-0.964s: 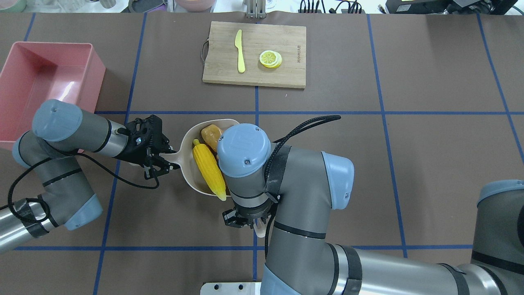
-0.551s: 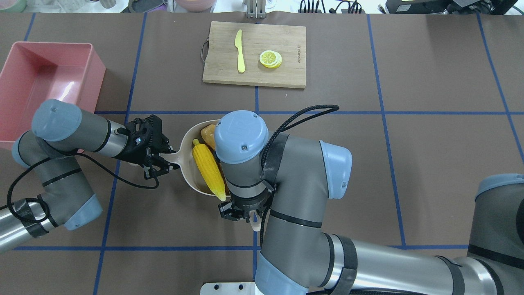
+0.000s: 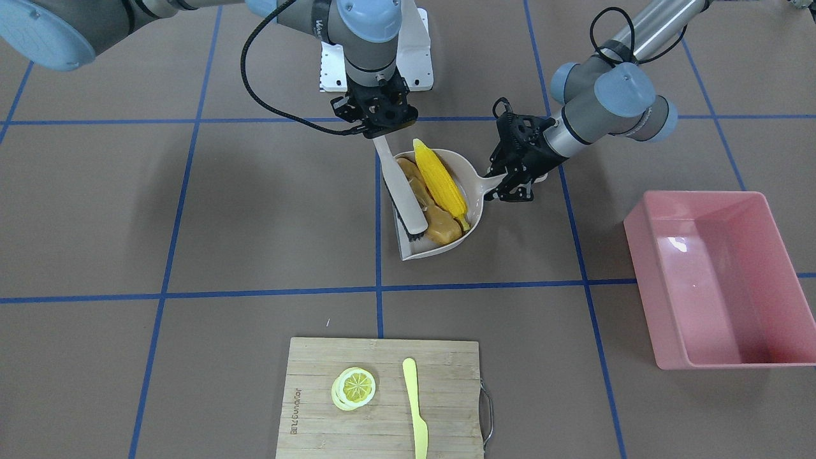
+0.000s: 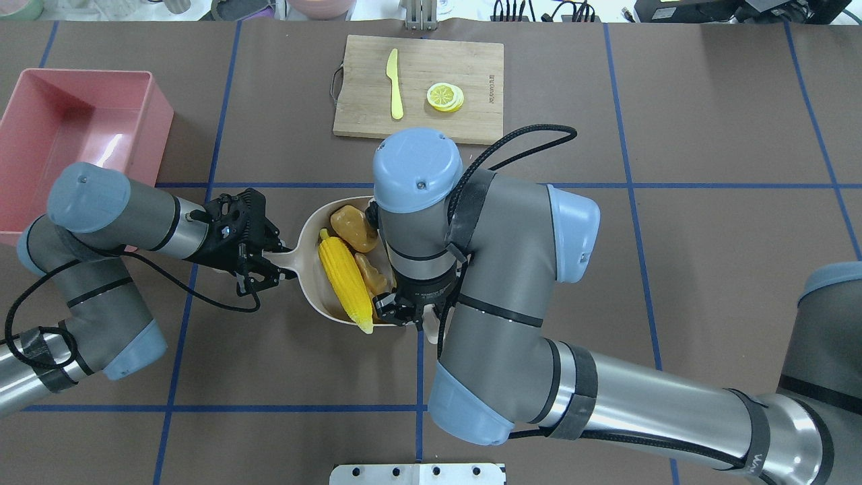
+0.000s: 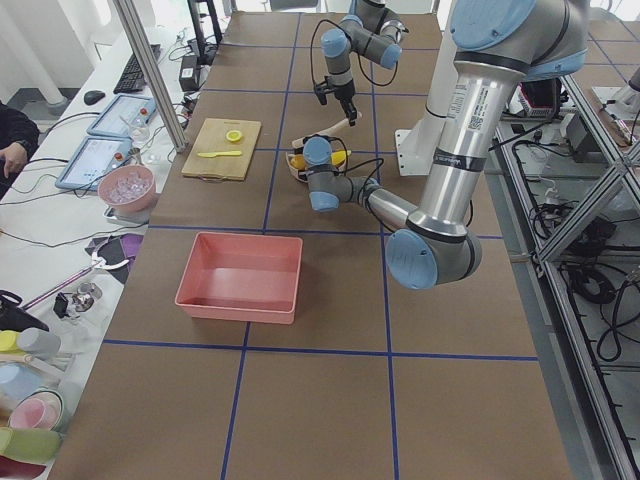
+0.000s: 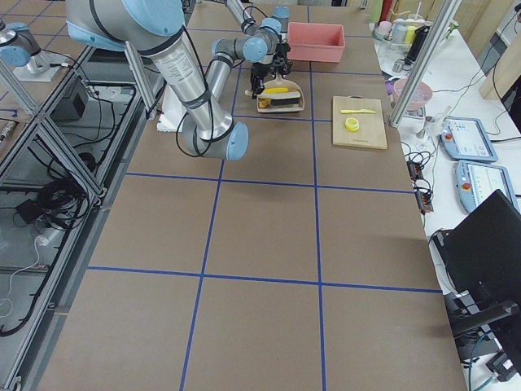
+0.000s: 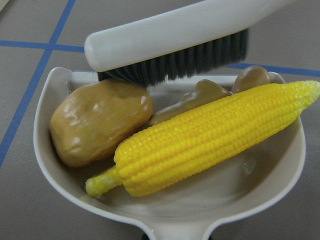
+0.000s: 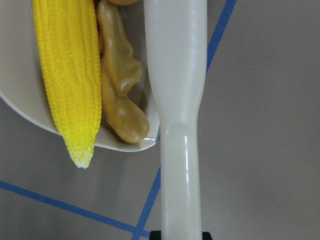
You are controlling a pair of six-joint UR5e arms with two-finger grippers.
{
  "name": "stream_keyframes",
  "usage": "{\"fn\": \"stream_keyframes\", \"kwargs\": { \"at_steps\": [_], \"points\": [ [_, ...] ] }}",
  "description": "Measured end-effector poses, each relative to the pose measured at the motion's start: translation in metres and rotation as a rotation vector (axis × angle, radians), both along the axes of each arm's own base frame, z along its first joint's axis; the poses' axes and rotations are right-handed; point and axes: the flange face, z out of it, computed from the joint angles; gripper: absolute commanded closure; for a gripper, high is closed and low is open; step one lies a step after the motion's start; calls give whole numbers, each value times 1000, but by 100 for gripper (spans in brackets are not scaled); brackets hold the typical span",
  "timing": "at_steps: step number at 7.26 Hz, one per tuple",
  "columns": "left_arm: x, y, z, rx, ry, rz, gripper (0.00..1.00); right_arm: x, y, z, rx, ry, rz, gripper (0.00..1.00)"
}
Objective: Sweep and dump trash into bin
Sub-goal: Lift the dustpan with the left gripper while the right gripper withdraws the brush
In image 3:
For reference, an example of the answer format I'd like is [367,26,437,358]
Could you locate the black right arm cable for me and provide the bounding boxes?
[240,0,364,137]

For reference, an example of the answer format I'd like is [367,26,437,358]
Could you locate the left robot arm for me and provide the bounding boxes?
[484,1,710,201]

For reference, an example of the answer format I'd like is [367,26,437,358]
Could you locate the yellow plastic toy knife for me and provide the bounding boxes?
[402,358,429,458]

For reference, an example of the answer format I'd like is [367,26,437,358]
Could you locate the tan toy ginger root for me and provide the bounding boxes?
[396,157,432,212]

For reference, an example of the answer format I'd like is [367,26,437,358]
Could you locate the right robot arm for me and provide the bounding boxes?
[2,1,419,140]

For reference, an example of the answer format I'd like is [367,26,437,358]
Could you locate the beige hand brush black bristles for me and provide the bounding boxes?
[373,136,428,241]

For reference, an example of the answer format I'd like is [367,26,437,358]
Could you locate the pink plastic bin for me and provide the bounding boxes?
[623,191,815,371]

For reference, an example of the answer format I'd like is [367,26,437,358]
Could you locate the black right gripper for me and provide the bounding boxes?
[330,75,419,139]

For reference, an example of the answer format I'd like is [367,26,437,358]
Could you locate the wooden cutting board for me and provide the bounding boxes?
[275,337,485,458]

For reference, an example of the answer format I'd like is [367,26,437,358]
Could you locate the brown toy potato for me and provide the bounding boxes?
[423,206,463,246]

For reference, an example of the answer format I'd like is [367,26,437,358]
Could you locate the yellow toy corn cob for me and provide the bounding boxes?
[412,138,471,232]

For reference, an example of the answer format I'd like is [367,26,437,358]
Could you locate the beige plastic dustpan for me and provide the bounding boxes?
[390,149,511,262]

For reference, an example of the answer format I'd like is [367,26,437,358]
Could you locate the yellow toy lemon slices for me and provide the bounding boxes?
[330,368,377,411]

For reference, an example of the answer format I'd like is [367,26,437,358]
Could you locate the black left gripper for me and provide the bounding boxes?
[483,112,562,203]

